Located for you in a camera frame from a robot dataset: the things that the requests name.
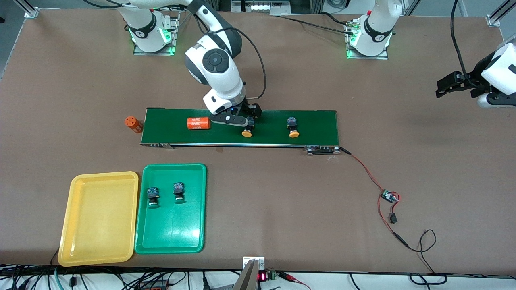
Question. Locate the yellow pushbutton with red mark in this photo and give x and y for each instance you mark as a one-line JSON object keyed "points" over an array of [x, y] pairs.
{"points": [[247, 133]]}

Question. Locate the orange cylinder printed 4680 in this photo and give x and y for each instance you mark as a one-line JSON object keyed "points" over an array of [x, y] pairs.
{"points": [[134, 125], [198, 123]]}

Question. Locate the red clip lead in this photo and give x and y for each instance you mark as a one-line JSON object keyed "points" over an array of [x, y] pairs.
{"points": [[292, 277]]}

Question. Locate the red digit display module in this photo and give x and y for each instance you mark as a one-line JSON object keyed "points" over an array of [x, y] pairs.
{"points": [[263, 276]]}

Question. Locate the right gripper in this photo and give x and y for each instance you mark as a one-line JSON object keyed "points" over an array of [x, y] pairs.
{"points": [[253, 110]]}

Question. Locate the grey metal camera mount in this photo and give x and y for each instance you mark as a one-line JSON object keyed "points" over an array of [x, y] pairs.
{"points": [[248, 278]]}

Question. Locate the green pushbutton with red mark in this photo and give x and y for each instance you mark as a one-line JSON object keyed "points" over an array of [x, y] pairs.
{"points": [[179, 191]]}

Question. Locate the small black circuit board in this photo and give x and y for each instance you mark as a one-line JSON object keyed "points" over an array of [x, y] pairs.
{"points": [[389, 196]]}

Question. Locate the short lead with black connector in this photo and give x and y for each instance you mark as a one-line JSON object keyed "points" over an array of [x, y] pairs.
{"points": [[393, 218]]}

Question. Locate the green plastic tray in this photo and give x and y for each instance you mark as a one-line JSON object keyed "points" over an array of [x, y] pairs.
{"points": [[171, 229]]}

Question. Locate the yellow plastic tray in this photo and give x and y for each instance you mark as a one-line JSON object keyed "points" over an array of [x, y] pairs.
{"points": [[98, 219]]}

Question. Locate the aluminium frame profile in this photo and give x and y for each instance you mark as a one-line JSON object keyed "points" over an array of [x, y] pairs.
{"points": [[500, 14], [28, 10]]}

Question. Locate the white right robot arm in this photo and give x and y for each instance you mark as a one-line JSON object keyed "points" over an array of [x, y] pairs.
{"points": [[217, 64]]}

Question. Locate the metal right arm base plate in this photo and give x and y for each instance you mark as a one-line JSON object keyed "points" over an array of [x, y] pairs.
{"points": [[153, 53]]}

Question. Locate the silver lit equipment box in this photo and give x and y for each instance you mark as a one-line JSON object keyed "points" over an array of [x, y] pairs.
{"points": [[260, 6]]}

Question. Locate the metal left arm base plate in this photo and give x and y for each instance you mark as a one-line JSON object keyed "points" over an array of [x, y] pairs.
{"points": [[367, 57]]}

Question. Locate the green conveyor belt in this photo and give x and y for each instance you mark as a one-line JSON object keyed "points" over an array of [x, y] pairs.
{"points": [[314, 127]]}

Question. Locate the yellow pushbutton with green mark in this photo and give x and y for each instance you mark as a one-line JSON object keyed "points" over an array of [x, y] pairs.
{"points": [[293, 127]]}

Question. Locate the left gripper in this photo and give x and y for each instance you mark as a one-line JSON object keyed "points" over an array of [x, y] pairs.
{"points": [[470, 81]]}

